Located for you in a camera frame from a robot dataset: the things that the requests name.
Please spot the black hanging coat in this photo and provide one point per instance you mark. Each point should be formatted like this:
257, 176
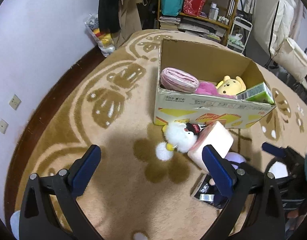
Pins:
108, 16

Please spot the pink plush bear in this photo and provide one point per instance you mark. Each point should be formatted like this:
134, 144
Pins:
207, 88

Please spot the lower wall socket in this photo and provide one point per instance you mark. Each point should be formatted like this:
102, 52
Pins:
3, 126

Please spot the purple plush doll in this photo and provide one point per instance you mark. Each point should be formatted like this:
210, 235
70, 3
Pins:
235, 157

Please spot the green tissue pack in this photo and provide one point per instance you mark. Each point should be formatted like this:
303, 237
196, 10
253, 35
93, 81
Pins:
259, 93

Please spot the pink towel roll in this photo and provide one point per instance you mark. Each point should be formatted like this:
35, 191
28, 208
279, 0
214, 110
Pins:
178, 80

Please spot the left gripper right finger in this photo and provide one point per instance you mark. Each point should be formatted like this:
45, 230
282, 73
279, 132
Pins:
265, 219

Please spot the white duvet on rack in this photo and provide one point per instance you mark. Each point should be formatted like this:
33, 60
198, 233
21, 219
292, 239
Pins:
276, 24

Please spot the yellow Pooh plush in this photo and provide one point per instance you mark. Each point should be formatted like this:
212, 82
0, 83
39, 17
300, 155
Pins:
231, 87

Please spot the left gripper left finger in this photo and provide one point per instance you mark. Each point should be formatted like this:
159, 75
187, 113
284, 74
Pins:
38, 219

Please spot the pink square plush cushion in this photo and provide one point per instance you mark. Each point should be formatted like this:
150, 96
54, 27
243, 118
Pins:
216, 135

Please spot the beige patterned carpet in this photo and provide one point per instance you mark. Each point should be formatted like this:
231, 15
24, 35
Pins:
132, 194

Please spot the white fluffy chick plush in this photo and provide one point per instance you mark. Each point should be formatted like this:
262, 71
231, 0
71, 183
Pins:
179, 137

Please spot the upper wall socket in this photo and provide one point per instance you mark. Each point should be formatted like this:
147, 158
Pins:
14, 102

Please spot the wooden shelf unit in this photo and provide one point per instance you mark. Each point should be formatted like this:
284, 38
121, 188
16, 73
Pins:
212, 19

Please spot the white trolley cart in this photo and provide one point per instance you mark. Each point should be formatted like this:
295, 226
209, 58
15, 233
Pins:
239, 34

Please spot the stack of books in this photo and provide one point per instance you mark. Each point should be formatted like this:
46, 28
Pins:
169, 23

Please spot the wall socket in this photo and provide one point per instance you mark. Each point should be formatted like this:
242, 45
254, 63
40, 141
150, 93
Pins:
3, 126
14, 102

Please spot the black tissue pack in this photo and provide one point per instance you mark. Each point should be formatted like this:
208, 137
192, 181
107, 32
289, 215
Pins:
208, 193

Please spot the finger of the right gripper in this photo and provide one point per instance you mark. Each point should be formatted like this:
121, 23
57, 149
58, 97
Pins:
273, 150

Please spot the red gift bag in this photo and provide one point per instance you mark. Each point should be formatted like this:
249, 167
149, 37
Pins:
193, 7

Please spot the beige hanging coat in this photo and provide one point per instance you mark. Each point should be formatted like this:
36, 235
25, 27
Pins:
129, 21

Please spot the plastic bag of toys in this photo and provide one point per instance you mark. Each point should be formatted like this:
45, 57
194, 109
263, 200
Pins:
104, 40

